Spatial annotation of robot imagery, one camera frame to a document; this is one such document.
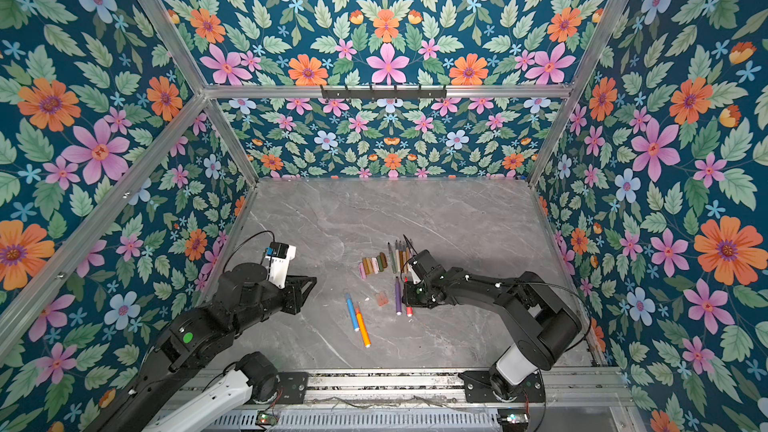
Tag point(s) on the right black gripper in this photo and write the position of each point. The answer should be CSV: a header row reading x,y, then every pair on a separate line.
x,y
409,298

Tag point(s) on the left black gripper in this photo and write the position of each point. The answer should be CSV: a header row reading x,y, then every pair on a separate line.
x,y
297,286

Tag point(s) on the red marker pen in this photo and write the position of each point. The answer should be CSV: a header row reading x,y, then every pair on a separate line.
x,y
409,309

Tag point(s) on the ochre brown marker pen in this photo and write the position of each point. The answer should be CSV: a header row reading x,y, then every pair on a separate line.
x,y
406,253

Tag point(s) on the dark green brown marker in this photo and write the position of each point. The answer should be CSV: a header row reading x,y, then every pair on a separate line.
x,y
393,259

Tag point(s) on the light pink marker pen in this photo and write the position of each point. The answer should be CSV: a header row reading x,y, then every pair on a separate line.
x,y
398,255

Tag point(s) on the blue marker pen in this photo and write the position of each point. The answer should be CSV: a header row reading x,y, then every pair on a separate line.
x,y
352,312

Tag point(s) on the ochre pen cap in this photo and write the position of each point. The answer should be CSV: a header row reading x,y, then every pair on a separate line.
x,y
367,266

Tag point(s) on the orange marker pen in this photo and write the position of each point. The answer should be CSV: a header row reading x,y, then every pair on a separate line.
x,y
362,326

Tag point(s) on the purple marker pen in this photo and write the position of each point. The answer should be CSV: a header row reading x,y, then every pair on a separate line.
x,y
398,297

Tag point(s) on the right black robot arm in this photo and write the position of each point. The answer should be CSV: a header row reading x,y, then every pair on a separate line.
x,y
541,324

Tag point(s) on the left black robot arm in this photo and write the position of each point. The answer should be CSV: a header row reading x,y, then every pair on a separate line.
x,y
181,351

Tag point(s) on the black hook bar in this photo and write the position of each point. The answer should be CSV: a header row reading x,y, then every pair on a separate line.
x,y
383,92

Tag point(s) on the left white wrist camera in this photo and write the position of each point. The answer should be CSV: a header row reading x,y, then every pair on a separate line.
x,y
279,255

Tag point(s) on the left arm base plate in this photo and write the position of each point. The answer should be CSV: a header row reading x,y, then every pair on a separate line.
x,y
282,388

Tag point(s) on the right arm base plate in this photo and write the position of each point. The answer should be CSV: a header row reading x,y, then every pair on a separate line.
x,y
484,387

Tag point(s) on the white vented cable duct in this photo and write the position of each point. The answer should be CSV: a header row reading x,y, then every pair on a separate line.
x,y
360,420

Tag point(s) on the aluminium front rail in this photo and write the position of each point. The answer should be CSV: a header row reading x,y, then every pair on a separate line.
x,y
564,387

